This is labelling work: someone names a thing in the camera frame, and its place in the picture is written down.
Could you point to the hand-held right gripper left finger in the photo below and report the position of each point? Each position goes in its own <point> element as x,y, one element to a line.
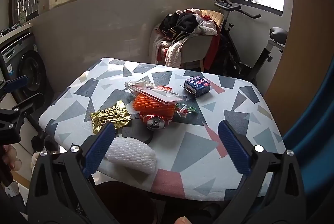
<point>100,148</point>

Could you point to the white foam fruit net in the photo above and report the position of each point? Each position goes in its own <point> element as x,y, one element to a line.
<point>130,156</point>

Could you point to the crumpled clear plastic wrap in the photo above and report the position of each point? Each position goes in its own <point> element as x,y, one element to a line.
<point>135,83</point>

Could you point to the blue curved object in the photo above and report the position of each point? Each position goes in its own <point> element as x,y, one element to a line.
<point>313,135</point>

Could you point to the orange foam fruit net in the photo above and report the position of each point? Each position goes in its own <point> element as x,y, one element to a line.
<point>154,106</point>

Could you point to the blue cardboard box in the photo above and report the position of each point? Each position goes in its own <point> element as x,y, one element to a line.
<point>198,84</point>

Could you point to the wooden door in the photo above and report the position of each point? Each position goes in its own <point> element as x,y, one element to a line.
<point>300,31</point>

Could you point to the crumpled gold foil wrapper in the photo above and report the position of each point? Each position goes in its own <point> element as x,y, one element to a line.
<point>109,115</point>

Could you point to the person's left hand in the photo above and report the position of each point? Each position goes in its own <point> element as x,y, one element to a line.
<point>13,158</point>

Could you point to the dark red bin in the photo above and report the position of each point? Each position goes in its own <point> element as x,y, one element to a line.
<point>122,203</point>

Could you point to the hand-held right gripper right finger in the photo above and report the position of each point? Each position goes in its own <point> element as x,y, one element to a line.
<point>233,148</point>

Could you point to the beige armchair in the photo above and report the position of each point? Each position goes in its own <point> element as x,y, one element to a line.
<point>194,46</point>

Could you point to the green and red wrapper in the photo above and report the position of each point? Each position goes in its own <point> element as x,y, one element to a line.
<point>184,110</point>

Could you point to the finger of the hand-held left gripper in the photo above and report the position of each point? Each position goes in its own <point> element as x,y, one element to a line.
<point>15,83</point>
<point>28,103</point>

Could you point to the crushed red drink can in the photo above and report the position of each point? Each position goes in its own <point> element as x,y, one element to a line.
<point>154,123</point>

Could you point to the black exercise bike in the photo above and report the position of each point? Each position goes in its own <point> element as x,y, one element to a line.
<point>234,62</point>

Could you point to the black round disc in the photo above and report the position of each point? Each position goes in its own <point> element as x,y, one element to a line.
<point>133,130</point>

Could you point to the grey washing machine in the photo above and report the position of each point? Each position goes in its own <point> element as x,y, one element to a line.
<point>31,70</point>

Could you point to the clear plastic box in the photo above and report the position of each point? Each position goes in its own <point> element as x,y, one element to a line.
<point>161,95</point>

